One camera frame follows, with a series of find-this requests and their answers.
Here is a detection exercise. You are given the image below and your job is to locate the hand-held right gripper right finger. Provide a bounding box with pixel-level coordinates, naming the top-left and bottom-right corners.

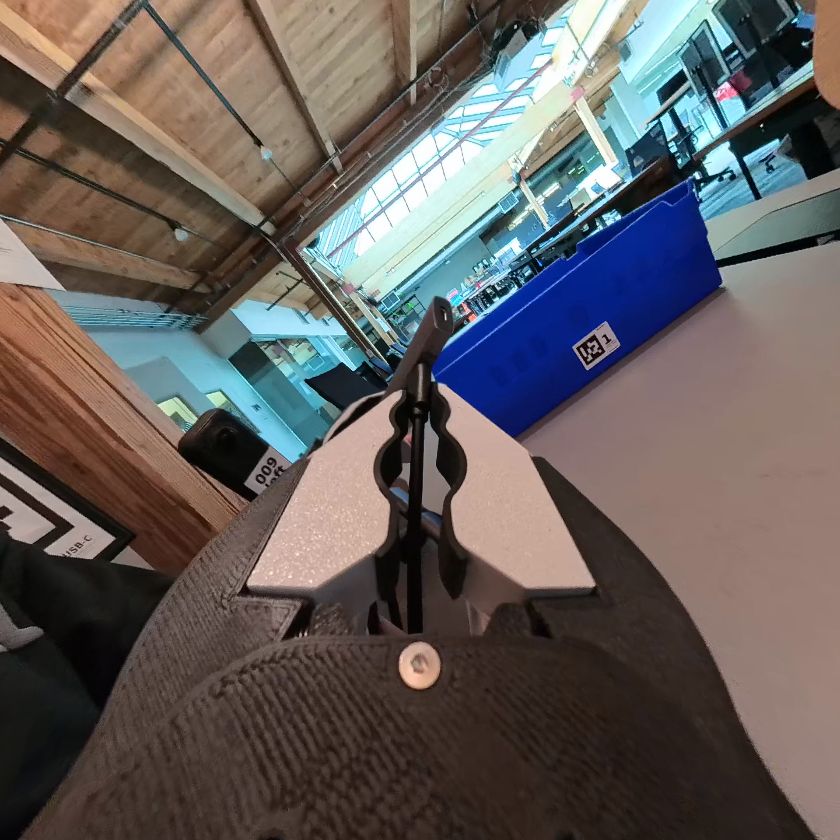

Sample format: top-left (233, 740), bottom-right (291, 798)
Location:
top-left (427, 384), bottom-right (597, 616)

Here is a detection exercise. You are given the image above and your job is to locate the person's dark clothing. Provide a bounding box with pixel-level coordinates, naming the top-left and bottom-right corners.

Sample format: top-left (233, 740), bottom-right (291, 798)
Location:
top-left (0, 525), bottom-right (175, 840)

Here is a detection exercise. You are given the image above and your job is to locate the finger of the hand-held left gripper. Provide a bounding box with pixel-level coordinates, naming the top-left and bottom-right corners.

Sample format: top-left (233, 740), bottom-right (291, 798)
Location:
top-left (325, 395), bottom-right (379, 454)

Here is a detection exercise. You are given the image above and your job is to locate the black framed marker sign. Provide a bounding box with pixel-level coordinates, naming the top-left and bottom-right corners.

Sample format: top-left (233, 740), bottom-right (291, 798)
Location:
top-left (0, 436), bottom-right (137, 563)

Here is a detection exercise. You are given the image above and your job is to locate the blue bin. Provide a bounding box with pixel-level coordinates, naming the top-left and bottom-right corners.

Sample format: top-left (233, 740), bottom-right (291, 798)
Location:
top-left (433, 177), bottom-right (724, 438)

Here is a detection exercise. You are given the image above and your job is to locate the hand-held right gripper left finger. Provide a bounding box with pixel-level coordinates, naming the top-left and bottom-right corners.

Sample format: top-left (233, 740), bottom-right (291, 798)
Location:
top-left (245, 387), bottom-right (414, 632)

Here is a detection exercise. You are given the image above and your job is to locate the white wall paper sheet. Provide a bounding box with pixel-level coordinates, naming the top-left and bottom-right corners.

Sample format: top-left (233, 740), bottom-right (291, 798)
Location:
top-left (0, 220), bottom-right (64, 291)

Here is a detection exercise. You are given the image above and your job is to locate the dark USB hub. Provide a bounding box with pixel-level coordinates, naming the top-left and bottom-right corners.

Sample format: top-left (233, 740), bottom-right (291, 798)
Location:
top-left (394, 295), bottom-right (455, 634)

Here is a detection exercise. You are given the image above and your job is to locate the grey desk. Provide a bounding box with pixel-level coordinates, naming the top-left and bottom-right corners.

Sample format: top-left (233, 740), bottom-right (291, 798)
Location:
top-left (518, 167), bottom-right (840, 840)

